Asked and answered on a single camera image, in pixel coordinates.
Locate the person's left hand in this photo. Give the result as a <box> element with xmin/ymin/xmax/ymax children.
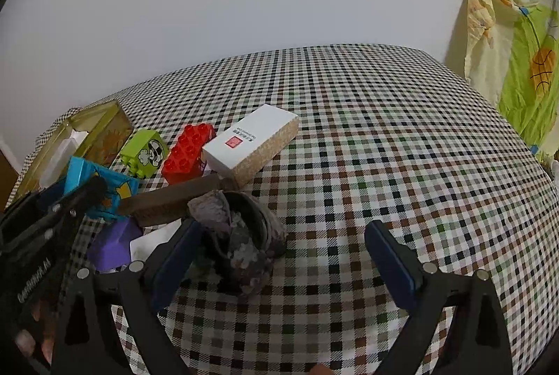
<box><xmin>12</xmin><ymin>296</ymin><xmax>57</xmax><ymax>368</ymax></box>

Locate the grey sequin pouch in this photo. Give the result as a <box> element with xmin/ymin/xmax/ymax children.
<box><xmin>187</xmin><ymin>189</ymin><xmax>288</xmax><ymax>297</ymax></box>

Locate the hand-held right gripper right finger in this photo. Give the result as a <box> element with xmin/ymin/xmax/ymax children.
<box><xmin>364</xmin><ymin>220</ymin><xmax>513</xmax><ymax>375</ymax></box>

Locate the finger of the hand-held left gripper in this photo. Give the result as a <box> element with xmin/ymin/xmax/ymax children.
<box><xmin>44</xmin><ymin>175</ymin><xmax>109</xmax><ymax>223</ymax></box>
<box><xmin>13</xmin><ymin>183</ymin><xmax>67</xmax><ymax>215</ymax></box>

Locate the purple toy block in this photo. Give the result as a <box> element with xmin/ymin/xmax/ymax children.
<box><xmin>86</xmin><ymin>218</ymin><xmax>144</xmax><ymax>273</ymax></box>

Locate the checkered tablecloth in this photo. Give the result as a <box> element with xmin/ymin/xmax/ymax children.
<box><xmin>4</xmin><ymin>45</ymin><xmax>559</xmax><ymax>375</ymax></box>

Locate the brown rectangular bar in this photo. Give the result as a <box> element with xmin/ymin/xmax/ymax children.
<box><xmin>118</xmin><ymin>173</ymin><xmax>239</xmax><ymax>227</ymax></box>

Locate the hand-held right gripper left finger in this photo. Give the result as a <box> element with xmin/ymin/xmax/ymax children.
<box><xmin>51</xmin><ymin>218</ymin><xmax>206</xmax><ymax>375</ymax></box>

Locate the white paper sheet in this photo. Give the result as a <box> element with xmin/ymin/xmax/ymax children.
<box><xmin>130</xmin><ymin>222</ymin><xmax>184</xmax><ymax>264</ymax></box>

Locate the golden transparent box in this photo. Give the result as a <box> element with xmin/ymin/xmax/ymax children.
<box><xmin>5</xmin><ymin>100</ymin><xmax>134</xmax><ymax>210</ymax></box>

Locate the blue toy block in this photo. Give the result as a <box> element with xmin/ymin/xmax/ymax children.
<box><xmin>63</xmin><ymin>157</ymin><xmax>139</xmax><ymax>221</ymax></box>

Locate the white cardboard box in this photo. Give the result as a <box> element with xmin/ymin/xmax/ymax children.
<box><xmin>200</xmin><ymin>104</ymin><xmax>300</xmax><ymax>190</ymax></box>

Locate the green toy block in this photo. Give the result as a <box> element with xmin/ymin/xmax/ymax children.
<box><xmin>119</xmin><ymin>129</ymin><xmax>169</xmax><ymax>179</ymax></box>

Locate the wooden furniture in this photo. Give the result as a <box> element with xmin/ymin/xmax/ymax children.
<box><xmin>0</xmin><ymin>143</ymin><xmax>20</xmax><ymax>201</ymax></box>

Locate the red toy block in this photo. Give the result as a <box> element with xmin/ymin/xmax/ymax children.
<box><xmin>161</xmin><ymin>124</ymin><xmax>217</xmax><ymax>186</ymax></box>

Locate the green yellow printed cloth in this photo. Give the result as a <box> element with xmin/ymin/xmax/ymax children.
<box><xmin>458</xmin><ymin>0</ymin><xmax>559</xmax><ymax>164</ymax></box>

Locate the white tissue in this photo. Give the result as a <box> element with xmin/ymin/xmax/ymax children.
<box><xmin>39</xmin><ymin>130</ymin><xmax>90</xmax><ymax>188</ymax></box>

